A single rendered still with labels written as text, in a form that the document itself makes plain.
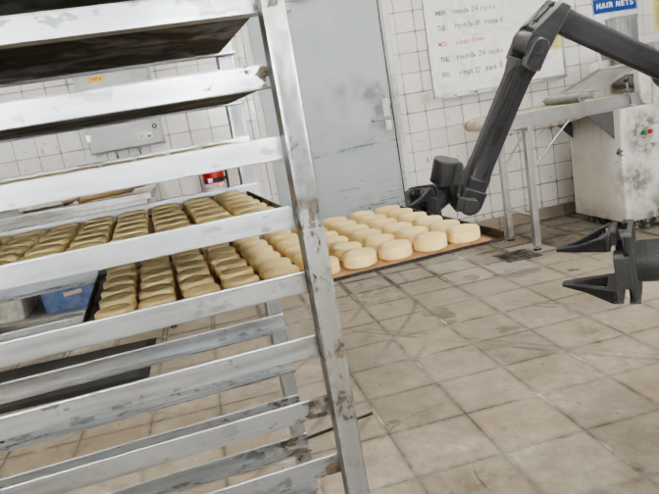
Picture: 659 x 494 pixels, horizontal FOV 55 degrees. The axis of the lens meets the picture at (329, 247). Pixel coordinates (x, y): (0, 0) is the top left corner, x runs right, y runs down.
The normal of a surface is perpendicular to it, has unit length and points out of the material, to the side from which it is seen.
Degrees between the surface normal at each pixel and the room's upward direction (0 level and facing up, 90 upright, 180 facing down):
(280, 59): 90
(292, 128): 90
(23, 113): 90
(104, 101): 90
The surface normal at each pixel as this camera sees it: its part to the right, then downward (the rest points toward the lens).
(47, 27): 0.29, 0.15
